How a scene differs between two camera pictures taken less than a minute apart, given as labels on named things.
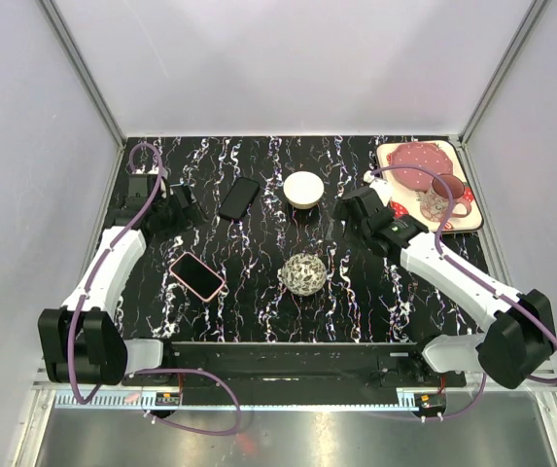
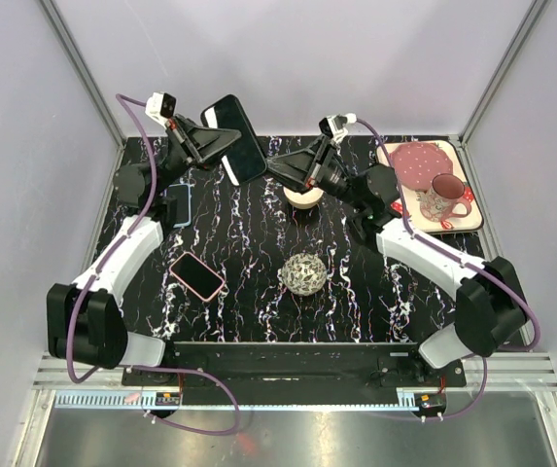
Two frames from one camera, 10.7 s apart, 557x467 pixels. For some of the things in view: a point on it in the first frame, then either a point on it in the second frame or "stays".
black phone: x=239 y=198 to x=245 y=159
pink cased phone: x=196 y=276 stays
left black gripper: x=193 y=217 to x=186 y=137
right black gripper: x=342 y=212 to x=312 y=159
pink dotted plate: x=426 y=155 stays
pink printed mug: x=434 y=202 stays
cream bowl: x=303 y=190 stays
